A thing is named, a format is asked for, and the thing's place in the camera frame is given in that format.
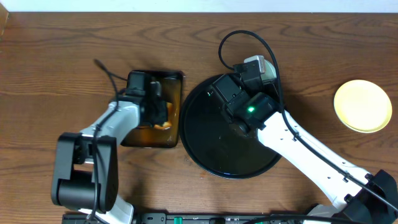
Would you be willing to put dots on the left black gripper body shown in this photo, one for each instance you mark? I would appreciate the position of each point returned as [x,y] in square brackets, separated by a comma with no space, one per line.
[158,111]

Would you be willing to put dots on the green and yellow sponge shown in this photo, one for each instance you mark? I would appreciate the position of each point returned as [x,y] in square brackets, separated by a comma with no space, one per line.
[168,123]

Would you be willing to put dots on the yellow plate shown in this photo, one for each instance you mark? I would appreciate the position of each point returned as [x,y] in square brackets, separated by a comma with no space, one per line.
[362,106]

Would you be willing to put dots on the light blue plate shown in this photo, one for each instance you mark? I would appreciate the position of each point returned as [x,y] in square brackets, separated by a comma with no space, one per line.
[269,74]

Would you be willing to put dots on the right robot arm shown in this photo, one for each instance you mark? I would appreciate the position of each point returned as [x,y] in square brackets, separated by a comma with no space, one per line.
[355,194]

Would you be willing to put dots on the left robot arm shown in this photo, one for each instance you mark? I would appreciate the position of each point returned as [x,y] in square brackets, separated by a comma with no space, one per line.
[85,175]

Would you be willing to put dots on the black rectangular water tray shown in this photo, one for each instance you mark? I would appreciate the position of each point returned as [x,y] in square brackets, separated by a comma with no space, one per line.
[147,136]

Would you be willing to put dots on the round black serving tray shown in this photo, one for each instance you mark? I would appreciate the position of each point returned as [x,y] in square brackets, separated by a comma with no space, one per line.
[214,146]

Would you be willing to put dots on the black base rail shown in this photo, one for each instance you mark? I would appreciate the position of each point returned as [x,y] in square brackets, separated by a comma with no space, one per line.
[162,218]

